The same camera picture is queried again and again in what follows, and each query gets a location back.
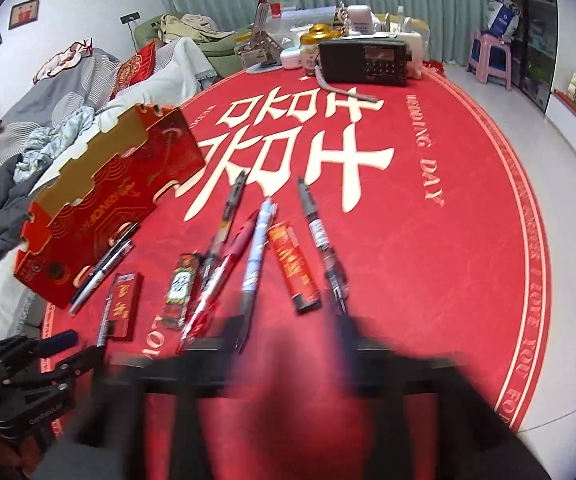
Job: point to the black glass cabinet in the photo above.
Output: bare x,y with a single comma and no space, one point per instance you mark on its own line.
530,45

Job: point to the red cardboard fruit box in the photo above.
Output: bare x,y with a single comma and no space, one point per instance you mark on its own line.
98,195

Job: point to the red gel pen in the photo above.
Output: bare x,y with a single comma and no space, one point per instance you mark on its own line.
223,275

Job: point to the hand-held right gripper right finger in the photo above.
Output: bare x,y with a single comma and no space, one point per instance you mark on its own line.
345,332

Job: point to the red picture frame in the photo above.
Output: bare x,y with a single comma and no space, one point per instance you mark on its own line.
23,14

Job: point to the green sofa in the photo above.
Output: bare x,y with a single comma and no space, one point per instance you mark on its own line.
218,52

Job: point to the gold-lidded jar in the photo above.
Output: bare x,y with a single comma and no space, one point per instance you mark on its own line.
313,50

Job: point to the white round container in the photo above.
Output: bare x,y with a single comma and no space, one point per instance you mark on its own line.
291,58

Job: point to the blue white bag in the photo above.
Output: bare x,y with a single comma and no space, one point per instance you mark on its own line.
502,16

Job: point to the silver pen with clear cap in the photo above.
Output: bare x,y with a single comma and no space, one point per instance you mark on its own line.
99,275

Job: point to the light blue cloth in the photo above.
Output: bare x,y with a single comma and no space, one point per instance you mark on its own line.
53,140

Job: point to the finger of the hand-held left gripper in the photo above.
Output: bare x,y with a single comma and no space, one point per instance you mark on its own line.
58,340
85,357

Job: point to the white bed sheet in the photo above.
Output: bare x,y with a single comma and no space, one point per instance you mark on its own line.
183,62

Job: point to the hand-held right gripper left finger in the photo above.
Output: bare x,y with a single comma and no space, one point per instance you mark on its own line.
240,332

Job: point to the white patterned pen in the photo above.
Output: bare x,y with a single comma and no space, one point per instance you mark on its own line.
258,255

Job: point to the grey patterned blanket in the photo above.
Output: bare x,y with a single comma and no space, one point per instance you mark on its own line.
43,110

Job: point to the black radio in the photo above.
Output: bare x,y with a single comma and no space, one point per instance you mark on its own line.
357,60

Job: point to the red gold lighter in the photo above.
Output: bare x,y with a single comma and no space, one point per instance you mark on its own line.
295,267

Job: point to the beige clothes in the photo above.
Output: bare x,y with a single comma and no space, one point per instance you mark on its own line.
195,25

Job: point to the pink plastic stool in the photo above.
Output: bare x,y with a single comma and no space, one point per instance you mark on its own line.
490,44

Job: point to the floral white cloth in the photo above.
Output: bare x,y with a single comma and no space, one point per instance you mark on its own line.
63,60

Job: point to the clear black gel pen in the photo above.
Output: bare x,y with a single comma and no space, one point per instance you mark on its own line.
225,220

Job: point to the black marker pen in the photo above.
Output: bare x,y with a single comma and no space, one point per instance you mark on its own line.
118,240

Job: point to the patterned red green lighter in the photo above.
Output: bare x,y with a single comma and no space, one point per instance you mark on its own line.
183,290

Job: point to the metal stand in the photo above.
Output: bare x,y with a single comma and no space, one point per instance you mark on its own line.
260,40

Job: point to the black wall socket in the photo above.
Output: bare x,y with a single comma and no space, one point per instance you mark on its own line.
129,18

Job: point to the red round printed table mat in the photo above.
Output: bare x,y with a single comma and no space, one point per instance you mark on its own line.
417,260

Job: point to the black gel pen white label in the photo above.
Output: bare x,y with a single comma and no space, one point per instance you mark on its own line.
320,240

